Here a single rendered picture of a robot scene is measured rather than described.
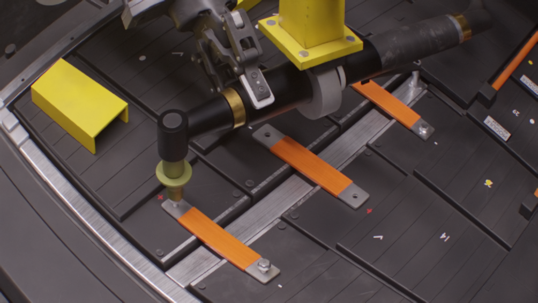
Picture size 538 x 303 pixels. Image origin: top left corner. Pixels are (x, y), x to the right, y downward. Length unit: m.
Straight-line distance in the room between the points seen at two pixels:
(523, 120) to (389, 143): 0.24
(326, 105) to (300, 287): 0.19
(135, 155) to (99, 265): 0.27
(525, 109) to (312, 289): 0.45
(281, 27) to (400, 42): 0.16
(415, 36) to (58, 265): 0.53
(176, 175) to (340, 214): 0.18
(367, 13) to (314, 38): 0.36
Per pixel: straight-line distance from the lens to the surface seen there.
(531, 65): 1.51
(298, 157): 1.28
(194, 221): 1.22
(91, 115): 1.29
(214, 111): 1.16
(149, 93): 1.35
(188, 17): 1.18
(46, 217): 1.09
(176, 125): 1.14
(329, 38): 1.15
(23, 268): 1.06
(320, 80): 1.17
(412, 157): 1.31
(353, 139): 1.33
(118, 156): 1.28
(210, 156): 1.29
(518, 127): 1.38
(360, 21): 1.47
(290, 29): 1.15
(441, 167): 1.29
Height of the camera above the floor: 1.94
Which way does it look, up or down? 47 degrees down
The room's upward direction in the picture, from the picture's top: 3 degrees clockwise
